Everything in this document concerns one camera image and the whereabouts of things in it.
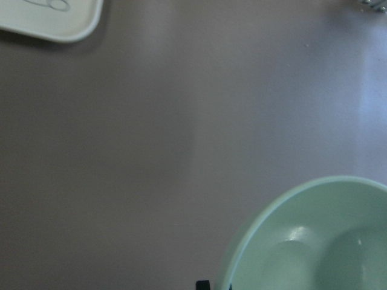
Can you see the beige rabbit tray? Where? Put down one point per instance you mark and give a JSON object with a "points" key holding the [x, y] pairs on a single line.
{"points": [[55, 21]]}

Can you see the light green bowl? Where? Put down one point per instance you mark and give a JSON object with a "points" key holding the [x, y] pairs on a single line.
{"points": [[329, 233]]}

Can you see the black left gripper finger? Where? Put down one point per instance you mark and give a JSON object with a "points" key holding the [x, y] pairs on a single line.
{"points": [[202, 285]]}

